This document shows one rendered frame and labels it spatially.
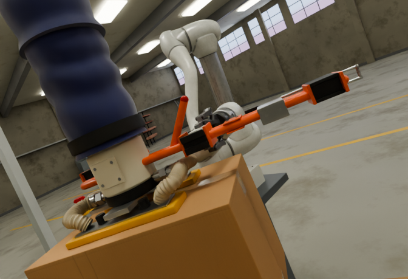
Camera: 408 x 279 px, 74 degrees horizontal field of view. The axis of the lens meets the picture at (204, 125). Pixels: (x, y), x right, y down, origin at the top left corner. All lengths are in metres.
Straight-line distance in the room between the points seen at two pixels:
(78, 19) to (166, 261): 0.65
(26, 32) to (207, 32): 0.85
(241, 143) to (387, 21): 13.06
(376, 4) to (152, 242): 14.00
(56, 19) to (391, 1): 13.83
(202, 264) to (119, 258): 0.20
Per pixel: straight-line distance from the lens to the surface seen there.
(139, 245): 0.70
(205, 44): 1.41
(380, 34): 14.32
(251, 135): 1.50
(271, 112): 0.69
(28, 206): 4.36
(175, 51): 1.32
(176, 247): 0.67
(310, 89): 0.69
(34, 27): 0.83
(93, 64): 0.79
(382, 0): 14.28
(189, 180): 0.84
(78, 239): 0.84
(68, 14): 0.83
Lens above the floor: 1.29
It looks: 5 degrees down
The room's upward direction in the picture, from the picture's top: 23 degrees counter-clockwise
